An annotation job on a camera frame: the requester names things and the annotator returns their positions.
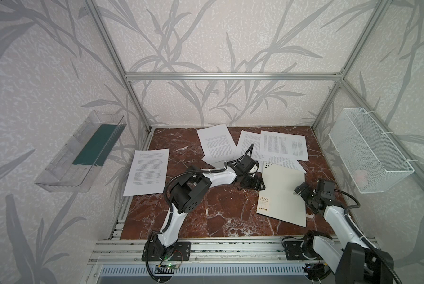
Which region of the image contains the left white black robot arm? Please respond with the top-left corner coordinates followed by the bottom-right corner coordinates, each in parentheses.
top-left (149, 155), bottom-right (265, 250)

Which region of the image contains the printed paper sheet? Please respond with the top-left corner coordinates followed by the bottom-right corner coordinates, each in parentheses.
top-left (234, 131), bottom-right (264, 163)
top-left (123, 149), bottom-right (169, 197)

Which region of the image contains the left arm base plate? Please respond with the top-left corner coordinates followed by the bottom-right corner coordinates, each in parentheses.
top-left (142, 241), bottom-right (191, 262)

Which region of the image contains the centre back printed sheet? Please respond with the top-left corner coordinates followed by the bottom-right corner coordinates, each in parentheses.
top-left (197, 124), bottom-right (236, 164)

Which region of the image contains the white wire mesh basket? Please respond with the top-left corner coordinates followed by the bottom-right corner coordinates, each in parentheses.
top-left (329, 108), bottom-right (415, 194)

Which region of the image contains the aluminium cage frame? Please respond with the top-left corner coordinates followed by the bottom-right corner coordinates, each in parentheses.
top-left (83, 0), bottom-right (424, 242)

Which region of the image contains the bottom hidden printed sheet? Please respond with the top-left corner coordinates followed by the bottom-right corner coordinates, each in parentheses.
top-left (202, 155), bottom-right (307, 175)

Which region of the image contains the clear acrylic wall tray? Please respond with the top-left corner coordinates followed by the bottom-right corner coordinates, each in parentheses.
top-left (35, 111), bottom-right (127, 193)

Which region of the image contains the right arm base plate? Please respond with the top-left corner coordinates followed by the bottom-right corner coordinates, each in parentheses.
top-left (282, 237), bottom-right (307, 260)

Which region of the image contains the green circuit board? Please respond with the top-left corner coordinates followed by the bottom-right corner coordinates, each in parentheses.
top-left (156, 263), bottom-right (181, 274)

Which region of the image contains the aluminium front rail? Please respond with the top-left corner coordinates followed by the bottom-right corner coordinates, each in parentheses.
top-left (87, 237), bottom-right (379, 265)

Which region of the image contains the beige black ring binder folder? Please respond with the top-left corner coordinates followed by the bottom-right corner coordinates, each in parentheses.
top-left (256, 162), bottom-right (306, 227)

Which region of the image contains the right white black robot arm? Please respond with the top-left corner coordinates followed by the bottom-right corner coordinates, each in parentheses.
top-left (294, 179), bottom-right (402, 284)

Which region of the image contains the right back printed sheet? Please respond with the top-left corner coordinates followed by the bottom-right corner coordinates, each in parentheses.
top-left (260, 131), bottom-right (308, 161)

